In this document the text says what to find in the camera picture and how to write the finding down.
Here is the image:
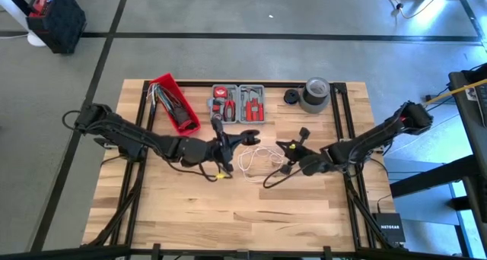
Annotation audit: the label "red plastic bin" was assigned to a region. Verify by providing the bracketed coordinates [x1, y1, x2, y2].
[148, 72, 202, 136]

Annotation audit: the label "yellow hanging cable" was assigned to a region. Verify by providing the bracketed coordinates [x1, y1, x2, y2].
[425, 78, 487, 106]
[364, 0, 448, 21]

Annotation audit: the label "bundle of coloured wires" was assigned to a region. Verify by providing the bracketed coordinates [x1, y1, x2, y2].
[150, 83, 199, 132]

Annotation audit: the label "white cord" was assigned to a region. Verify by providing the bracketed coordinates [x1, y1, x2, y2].
[237, 144, 286, 184]

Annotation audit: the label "red-handled hammer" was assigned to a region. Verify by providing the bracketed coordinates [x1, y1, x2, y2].
[240, 87, 255, 122]

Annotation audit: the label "red-handled pliers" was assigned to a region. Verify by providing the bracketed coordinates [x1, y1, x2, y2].
[224, 90, 237, 123]

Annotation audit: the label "grey tool case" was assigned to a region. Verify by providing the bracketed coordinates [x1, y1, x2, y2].
[207, 84, 266, 125]

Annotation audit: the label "black camera cable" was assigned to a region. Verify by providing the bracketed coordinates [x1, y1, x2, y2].
[165, 159, 233, 183]
[262, 163, 307, 189]

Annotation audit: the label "black labelled cord spool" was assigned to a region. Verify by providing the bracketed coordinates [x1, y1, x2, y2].
[240, 128, 262, 147]

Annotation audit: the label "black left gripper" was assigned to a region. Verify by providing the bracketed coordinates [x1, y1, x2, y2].
[208, 114, 250, 173]

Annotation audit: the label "black left camera cable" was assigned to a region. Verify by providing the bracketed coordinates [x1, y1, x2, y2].
[165, 159, 233, 183]

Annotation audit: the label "black keyboard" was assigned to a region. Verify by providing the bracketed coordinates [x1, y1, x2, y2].
[475, 84, 487, 128]

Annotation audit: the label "grey tape roll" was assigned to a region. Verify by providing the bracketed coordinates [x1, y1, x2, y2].
[298, 94, 330, 115]

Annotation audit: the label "black right camera cable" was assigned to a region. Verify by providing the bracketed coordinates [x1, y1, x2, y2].
[262, 163, 307, 189]

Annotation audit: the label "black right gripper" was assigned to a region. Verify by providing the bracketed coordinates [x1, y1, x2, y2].
[275, 125, 312, 176]

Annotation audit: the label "black and red toolbox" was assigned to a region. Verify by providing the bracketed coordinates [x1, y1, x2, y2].
[25, 0, 88, 55]

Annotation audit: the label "black Netgear network switch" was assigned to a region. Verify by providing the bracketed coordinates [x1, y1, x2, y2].
[371, 212, 406, 244]

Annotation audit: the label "black computer desk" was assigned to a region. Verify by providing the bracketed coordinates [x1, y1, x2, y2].
[390, 64, 487, 225]

